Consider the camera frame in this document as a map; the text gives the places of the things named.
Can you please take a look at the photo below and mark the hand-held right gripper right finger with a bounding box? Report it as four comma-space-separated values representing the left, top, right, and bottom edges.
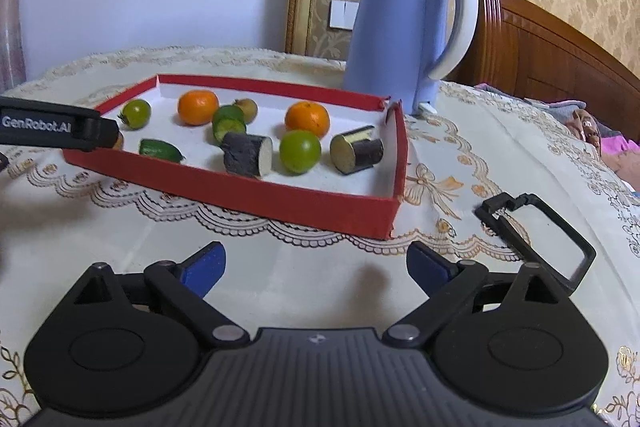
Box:
382, 243, 563, 349

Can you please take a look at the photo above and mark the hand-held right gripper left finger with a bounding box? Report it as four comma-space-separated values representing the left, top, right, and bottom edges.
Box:
75, 242, 251, 349

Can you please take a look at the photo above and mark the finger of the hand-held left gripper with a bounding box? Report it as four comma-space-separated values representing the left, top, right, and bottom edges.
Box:
97, 119, 124, 152

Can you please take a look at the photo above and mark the small green tomato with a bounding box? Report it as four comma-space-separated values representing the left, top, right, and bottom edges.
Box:
118, 99, 152, 130

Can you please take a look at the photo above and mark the green cucumber end piece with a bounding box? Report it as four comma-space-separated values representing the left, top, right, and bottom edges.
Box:
139, 138, 185, 165

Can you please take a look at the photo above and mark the orange mandarin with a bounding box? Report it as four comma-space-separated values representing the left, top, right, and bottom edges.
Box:
285, 101, 331, 138
178, 90, 220, 126

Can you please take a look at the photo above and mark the green cucumber chunk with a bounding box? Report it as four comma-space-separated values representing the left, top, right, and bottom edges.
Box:
212, 105, 247, 145

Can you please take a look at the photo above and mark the red cardboard tray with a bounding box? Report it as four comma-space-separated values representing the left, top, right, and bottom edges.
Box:
62, 74, 408, 240

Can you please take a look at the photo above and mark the partly peeled dark sugarcane chunk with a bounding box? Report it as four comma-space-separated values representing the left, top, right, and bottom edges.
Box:
330, 125, 385, 174

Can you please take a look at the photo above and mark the small brownish-yellow fruit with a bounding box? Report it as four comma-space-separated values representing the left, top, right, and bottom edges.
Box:
234, 98, 259, 125

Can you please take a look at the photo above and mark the round green citrus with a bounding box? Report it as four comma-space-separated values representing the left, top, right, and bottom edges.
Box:
279, 130, 322, 174

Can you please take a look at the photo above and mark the black rectangular buckle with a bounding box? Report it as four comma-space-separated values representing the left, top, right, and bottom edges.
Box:
475, 193, 597, 295

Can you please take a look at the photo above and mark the cream embroidered tablecloth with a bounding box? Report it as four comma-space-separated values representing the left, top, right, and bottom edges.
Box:
0, 47, 640, 427

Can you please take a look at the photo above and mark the pink patterned curtain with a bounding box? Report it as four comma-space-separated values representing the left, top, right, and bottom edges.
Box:
0, 0, 28, 95

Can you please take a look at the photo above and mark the grey blanket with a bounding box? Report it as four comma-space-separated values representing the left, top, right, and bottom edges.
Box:
475, 82, 601, 142

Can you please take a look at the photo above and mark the blue electric kettle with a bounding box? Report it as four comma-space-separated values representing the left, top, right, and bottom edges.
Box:
342, 0, 480, 115

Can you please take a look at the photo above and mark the wooden headboard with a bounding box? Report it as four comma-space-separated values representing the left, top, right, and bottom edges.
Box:
452, 0, 640, 142

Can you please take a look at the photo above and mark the white wall switch panel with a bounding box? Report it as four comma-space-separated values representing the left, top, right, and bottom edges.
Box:
329, 0, 360, 29

